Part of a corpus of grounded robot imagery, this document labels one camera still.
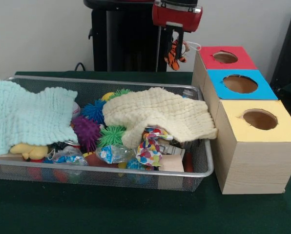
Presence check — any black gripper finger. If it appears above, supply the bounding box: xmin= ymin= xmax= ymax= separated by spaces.
xmin=177 ymin=28 xmax=185 ymax=59
xmin=165 ymin=25 xmax=173 ymax=49

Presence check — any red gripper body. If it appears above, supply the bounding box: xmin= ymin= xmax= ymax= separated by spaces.
xmin=152 ymin=2 xmax=203 ymax=34

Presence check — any tiger plush toy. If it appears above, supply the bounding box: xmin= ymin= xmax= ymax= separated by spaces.
xmin=164 ymin=40 xmax=201 ymax=71

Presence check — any mint waffle cloth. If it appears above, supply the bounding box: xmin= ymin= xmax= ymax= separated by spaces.
xmin=0 ymin=79 xmax=79 ymax=156

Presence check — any wooden box with three holes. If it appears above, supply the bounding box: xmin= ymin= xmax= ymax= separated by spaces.
xmin=191 ymin=46 xmax=291 ymax=195

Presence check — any shallow mesh bin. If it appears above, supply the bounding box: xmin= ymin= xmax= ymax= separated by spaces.
xmin=0 ymin=75 xmax=214 ymax=193

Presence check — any cream waffle cloth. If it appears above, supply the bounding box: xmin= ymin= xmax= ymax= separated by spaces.
xmin=101 ymin=87 xmax=219 ymax=149

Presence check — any yellow ball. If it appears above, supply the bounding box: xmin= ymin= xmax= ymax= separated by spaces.
xmin=101 ymin=92 xmax=115 ymax=102

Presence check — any blue spiky ball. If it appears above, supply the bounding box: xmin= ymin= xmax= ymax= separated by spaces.
xmin=81 ymin=99 xmax=106 ymax=121

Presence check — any colourful polka dot paper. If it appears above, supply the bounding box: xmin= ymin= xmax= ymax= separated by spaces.
xmin=135 ymin=128 xmax=173 ymax=168

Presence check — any green spiky ball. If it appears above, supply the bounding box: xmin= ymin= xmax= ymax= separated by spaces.
xmin=98 ymin=125 xmax=126 ymax=148

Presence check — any white baseball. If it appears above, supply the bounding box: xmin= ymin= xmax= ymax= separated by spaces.
xmin=72 ymin=101 xmax=82 ymax=116

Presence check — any purple spiky ball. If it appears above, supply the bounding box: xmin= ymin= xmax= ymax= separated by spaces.
xmin=71 ymin=116 xmax=102 ymax=153

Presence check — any clear packet with blue print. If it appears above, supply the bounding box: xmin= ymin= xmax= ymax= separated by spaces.
xmin=96 ymin=144 xmax=134 ymax=164

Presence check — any yellow plush toy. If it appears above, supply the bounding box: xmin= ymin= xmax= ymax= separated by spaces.
xmin=10 ymin=143 xmax=49 ymax=160

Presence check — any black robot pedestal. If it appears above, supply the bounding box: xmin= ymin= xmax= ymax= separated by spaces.
xmin=83 ymin=0 xmax=187 ymax=72

